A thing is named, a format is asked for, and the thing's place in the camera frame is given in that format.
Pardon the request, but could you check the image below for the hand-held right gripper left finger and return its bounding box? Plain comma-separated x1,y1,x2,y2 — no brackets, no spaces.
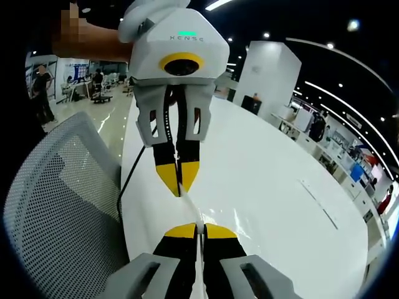
107,222,199,299

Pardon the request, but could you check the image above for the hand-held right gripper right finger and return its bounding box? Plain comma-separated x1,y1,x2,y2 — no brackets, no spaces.
204,223,300,299

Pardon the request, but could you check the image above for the flat black trolley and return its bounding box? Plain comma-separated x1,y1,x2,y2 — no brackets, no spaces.
89,95,113,106

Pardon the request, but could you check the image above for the white square pillar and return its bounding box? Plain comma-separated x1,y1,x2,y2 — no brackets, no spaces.
233,40,302,116

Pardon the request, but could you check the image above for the white mesh chair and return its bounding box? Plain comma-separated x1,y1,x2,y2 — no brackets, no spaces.
2,111,130,299

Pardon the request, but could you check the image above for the long white counter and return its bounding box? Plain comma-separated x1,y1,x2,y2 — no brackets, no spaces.
270,111,387,237

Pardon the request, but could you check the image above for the blue box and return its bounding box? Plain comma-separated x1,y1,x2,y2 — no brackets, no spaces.
351,163,366,182

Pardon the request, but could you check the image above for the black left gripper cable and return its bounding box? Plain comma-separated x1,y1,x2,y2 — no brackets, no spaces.
116,145,147,224

